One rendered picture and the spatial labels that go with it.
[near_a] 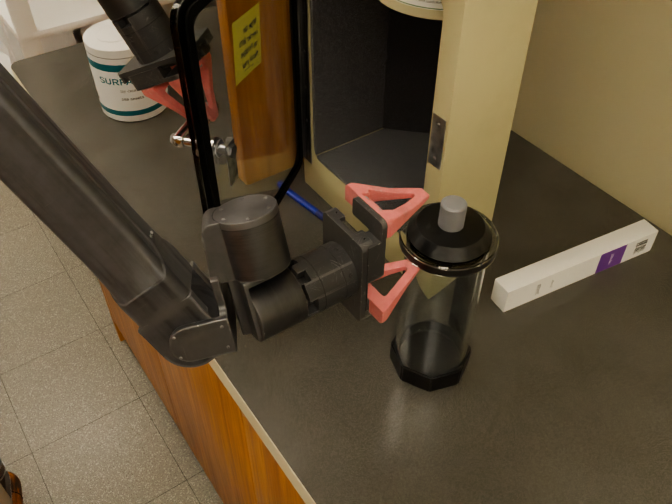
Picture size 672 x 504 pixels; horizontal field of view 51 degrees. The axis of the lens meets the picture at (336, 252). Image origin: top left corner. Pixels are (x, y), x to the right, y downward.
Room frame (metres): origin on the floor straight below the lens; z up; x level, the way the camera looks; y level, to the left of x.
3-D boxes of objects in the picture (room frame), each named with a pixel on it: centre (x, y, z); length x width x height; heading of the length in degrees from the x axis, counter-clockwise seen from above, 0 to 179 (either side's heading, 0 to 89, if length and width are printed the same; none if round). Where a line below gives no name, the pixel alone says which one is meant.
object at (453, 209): (0.56, -0.12, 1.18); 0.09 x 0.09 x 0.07
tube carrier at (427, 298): (0.56, -0.12, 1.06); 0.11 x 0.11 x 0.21
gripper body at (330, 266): (0.46, 0.01, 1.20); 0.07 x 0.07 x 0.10; 34
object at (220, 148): (0.67, 0.13, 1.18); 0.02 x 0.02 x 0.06; 71
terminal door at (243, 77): (0.77, 0.11, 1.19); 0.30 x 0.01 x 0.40; 161
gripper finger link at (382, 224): (0.50, -0.05, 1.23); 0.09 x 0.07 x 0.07; 124
